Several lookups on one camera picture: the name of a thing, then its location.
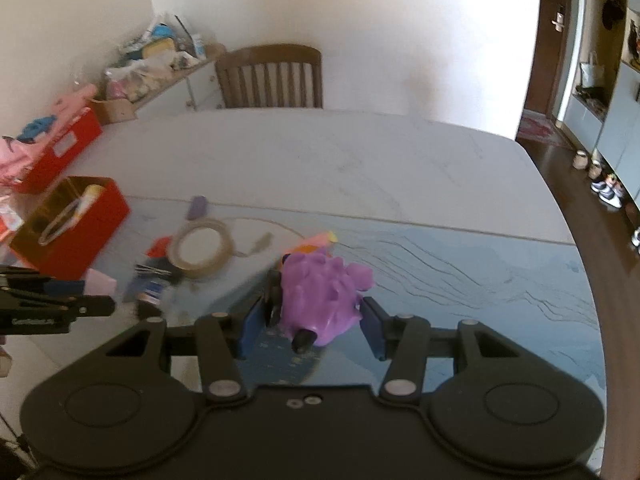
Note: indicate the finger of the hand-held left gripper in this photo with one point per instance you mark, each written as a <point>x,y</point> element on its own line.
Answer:
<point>92,306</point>
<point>60,287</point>

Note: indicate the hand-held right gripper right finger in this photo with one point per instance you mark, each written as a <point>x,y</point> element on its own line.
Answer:
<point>372,327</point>

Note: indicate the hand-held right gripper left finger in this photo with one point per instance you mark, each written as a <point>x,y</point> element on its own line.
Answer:
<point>252,327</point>

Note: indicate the beige tape roll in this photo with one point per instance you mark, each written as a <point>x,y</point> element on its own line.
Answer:
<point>200,262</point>

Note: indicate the small red clip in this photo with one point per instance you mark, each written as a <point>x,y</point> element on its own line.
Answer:
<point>159,247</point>

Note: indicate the pink sticky note pad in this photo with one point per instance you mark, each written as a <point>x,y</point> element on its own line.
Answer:
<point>101,282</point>

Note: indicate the small blue item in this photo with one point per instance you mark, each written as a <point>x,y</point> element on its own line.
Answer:
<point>147,291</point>

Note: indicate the clear tape roll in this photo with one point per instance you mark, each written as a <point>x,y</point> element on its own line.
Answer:
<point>57,224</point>

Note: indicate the black binder clips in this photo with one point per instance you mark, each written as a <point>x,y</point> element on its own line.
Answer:
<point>155,271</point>

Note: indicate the blue table mat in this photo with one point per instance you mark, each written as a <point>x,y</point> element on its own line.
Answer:
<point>450,280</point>

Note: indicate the pale yellow bottle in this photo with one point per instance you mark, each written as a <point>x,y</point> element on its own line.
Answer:
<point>93,194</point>

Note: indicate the orange and pink toy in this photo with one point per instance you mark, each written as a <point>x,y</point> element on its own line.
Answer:
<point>315,241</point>

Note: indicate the purple eraser block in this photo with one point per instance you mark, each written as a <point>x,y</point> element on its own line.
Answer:
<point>196,207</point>

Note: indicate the pink cloth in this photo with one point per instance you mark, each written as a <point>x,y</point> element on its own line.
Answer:
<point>15,162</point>

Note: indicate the red box with white label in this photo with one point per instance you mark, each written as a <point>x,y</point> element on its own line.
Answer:
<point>60,152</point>

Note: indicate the blue toy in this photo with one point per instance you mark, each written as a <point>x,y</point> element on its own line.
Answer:
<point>36,129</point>

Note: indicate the cardboard box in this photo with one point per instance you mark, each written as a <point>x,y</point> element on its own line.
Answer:
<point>117,110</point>

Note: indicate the clear plastic bag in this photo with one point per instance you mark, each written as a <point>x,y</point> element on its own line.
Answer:
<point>132,80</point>

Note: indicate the white sideboard cabinet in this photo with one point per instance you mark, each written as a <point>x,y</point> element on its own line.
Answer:
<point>200,85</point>

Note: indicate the wooden chair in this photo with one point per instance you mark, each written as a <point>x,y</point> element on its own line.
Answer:
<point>270,77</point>

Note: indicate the red doormat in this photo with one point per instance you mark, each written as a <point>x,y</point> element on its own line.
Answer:
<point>537,129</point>

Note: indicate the beige slipper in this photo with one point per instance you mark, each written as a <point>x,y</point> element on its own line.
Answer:
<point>596,170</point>
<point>581,160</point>

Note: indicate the pile of clutter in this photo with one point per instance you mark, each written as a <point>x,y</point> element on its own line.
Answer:
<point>170,42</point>

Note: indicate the pair of grey sneakers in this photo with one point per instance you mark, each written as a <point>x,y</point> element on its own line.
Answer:
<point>609,191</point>

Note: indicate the grey hallway cabinet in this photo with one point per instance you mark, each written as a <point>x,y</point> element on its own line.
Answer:
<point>620,120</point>

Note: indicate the brown wooden door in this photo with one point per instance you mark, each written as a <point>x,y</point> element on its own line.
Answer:
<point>547,40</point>

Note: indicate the white tote bag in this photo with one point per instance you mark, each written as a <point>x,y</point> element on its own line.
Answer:
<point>593,72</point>

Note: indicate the black hanging hat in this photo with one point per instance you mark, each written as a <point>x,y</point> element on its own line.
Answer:
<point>613,10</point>

